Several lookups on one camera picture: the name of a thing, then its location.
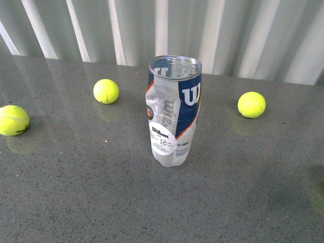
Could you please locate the clear Wilson tennis ball can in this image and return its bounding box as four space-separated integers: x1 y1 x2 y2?
145 55 203 167

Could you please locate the tennis ball with Wilson print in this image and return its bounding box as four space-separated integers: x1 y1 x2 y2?
237 92 266 118

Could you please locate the tennis ball far left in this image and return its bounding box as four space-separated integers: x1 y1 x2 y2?
1 105 29 136

